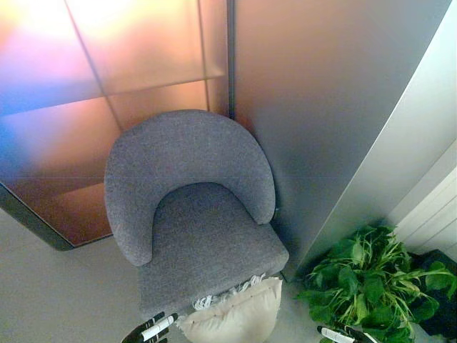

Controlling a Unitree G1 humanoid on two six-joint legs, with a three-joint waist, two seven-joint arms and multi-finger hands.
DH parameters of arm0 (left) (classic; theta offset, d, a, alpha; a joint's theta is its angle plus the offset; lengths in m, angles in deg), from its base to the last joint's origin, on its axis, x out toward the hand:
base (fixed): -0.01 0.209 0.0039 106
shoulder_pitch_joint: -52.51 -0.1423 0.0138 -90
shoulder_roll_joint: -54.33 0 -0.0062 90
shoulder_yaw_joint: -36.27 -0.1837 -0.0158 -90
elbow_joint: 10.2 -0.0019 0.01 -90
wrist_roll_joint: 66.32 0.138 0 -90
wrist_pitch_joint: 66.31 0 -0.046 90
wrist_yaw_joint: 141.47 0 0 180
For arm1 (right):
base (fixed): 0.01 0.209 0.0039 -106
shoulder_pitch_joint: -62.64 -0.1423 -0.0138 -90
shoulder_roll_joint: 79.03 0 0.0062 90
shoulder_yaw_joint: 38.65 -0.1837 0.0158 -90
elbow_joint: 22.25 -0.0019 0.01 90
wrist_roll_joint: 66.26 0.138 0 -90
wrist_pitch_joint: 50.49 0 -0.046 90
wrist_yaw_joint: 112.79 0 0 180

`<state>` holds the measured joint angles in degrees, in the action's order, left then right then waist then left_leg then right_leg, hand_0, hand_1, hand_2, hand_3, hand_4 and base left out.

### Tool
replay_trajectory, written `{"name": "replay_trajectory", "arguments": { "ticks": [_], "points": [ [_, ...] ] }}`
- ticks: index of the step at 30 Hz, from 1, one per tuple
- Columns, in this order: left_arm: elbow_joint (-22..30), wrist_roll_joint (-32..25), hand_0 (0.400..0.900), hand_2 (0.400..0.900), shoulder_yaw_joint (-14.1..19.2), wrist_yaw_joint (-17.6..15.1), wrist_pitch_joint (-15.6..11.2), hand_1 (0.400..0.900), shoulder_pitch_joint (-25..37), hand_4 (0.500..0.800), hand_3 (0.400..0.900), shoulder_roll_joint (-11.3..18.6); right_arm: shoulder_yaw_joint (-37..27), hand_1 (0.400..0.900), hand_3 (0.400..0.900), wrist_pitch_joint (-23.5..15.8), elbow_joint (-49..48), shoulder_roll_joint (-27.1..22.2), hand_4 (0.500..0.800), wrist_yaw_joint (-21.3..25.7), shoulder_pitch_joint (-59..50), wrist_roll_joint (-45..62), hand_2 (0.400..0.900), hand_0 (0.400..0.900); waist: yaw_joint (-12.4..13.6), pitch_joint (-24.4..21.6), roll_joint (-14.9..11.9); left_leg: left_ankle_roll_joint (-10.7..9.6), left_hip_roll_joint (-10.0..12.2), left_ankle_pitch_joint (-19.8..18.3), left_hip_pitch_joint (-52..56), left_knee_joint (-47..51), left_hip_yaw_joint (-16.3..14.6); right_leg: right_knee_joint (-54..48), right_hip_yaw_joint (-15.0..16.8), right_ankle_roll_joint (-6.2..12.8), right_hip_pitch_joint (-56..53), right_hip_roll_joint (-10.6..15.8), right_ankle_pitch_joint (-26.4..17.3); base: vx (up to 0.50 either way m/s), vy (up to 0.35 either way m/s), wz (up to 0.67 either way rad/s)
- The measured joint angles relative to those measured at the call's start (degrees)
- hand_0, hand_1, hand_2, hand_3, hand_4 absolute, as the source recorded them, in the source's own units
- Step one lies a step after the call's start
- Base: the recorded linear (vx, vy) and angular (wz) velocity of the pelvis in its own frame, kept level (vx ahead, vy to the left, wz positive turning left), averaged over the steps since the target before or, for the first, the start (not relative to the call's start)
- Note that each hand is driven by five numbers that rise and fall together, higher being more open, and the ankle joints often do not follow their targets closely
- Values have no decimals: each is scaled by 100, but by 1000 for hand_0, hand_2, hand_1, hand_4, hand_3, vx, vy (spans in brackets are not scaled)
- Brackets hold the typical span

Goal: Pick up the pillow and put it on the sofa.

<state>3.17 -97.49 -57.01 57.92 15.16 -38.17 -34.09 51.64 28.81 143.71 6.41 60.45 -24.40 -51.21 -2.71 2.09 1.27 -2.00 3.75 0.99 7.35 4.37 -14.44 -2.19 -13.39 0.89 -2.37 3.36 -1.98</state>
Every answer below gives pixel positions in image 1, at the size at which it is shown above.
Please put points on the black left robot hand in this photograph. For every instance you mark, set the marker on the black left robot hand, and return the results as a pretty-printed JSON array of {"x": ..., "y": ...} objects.
[{"x": 153, "y": 330}]

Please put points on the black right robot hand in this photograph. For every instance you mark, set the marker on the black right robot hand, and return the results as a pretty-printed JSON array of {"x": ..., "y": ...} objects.
[{"x": 342, "y": 335}]

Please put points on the white fringed pillow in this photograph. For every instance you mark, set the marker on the white fringed pillow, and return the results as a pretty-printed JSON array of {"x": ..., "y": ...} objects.
[{"x": 235, "y": 314}]

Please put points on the green leafy plant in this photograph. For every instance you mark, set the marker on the green leafy plant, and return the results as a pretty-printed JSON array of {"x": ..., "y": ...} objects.
[{"x": 371, "y": 282}]

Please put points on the black plant pot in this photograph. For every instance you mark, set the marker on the black plant pot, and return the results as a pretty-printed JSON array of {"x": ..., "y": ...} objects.
[{"x": 437, "y": 286}]

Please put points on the grey fabric armchair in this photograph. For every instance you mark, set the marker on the grey fabric armchair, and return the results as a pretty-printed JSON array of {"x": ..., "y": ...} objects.
[{"x": 194, "y": 211}]

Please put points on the dark metal partition frame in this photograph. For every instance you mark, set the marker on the dark metal partition frame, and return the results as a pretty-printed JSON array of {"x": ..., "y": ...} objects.
[{"x": 32, "y": 223}]

